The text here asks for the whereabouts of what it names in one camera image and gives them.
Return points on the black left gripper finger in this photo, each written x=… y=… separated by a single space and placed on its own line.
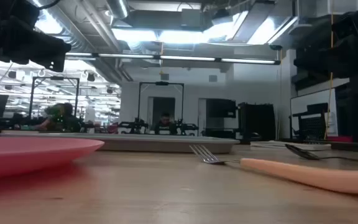
x=42 y=49

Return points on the pink plastic plate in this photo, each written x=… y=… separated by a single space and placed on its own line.
x=26 y=152

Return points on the black background robot arm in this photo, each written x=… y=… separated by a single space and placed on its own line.
x=186 y=127
x=134 y=126

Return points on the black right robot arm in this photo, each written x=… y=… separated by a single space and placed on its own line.
x=337 y=46

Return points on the grey serving tray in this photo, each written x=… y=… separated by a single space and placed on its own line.
x=166 y=143

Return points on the dark metal spoon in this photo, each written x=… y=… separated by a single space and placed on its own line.
x=303 y=152

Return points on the person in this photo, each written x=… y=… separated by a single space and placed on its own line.
x=62 y=119
x=165 y=124

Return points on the long ceiling light bar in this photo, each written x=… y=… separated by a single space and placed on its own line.
x=172 y=58

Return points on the black monitor on stand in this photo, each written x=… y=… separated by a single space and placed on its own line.
x=221 y=109

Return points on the black cabinet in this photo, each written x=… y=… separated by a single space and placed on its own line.
x=256 y=121

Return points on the white board panel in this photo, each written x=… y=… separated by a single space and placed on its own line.
x=300 y=102

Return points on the black mesh cart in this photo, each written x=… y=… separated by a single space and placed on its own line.
x=311 y=124

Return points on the red box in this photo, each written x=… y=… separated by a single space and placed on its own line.
x=340 y=139

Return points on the black metal rig frame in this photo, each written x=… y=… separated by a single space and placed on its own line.
x=54 y=78
x=161 y=84

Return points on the silver ceiling duct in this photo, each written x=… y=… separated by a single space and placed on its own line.
x=117 y=7

